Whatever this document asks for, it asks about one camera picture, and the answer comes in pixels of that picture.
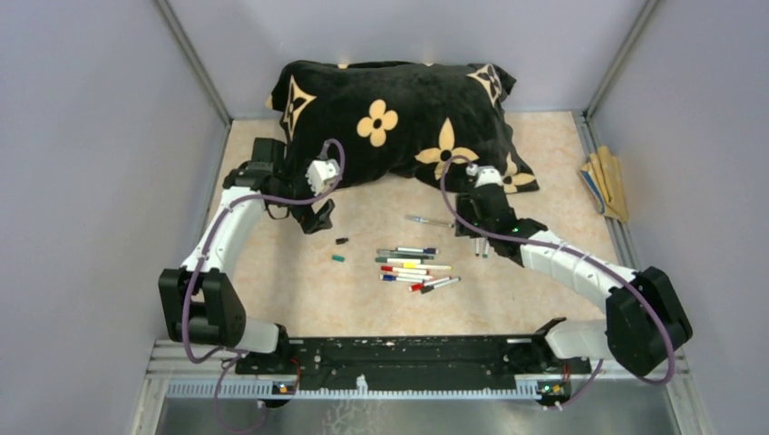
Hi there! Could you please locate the aluminium front rail frame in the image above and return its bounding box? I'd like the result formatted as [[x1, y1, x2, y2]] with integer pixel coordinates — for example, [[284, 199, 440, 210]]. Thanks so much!
[[129, 337, 713, 435]]

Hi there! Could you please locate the dark green pen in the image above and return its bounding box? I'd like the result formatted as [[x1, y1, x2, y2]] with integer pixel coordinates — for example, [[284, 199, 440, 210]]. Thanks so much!
[[375, 253, 434, 264]]

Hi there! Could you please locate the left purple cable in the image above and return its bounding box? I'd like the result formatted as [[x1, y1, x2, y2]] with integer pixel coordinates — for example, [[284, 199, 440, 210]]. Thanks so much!
[[180, 138, 347, 433]]

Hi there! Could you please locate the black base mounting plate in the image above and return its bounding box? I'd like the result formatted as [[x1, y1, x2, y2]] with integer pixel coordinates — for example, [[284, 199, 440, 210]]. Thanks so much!
[[235, 334, 591, 391]]

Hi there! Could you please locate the purple cable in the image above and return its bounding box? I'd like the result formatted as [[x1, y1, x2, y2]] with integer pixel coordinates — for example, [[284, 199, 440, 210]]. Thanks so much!
[[439, 154, 677, 412], [180, 138, 347, 433]]

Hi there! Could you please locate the black floral pillow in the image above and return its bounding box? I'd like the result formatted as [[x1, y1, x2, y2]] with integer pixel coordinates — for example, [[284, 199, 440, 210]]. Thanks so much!
[[266, 61, 539, 194]]

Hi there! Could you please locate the white cable duct strip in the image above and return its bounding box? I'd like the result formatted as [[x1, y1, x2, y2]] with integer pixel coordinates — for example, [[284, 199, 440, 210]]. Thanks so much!
[[165, 377, 541, 401]]

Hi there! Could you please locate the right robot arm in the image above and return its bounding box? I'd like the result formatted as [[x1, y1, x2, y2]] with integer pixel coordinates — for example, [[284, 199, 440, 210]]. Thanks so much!
[[455, 186, 693, 377]]

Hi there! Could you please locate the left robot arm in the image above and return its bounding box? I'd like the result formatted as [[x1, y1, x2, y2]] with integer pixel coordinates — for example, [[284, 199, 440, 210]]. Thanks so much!
[[158, 138, 346, 375]]

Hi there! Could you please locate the white marker red cap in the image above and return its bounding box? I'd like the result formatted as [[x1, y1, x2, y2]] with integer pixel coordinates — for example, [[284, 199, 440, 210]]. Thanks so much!
[[380, 266, 429, 276]]

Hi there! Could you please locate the folded tan cloth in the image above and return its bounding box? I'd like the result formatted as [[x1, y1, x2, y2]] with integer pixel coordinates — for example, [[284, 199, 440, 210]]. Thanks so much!
[[579, 145, 629, 223]]

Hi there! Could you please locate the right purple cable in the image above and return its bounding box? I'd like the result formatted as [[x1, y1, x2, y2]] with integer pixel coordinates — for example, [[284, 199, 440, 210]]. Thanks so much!
[[439, 154, 677, 412]]

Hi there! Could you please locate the white marker yellow cap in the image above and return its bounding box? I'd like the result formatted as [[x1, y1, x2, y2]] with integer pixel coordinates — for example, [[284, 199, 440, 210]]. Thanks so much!
[[402, 263, 453, 270]]

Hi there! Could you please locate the white marker pink cap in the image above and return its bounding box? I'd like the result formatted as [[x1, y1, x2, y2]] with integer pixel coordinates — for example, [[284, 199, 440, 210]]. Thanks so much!
[[399, 273, 434, 281]]

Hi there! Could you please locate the white marker blue cap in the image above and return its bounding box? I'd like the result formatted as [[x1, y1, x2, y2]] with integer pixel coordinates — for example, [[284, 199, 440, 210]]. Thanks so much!
[[379, 274, 424, 284]]

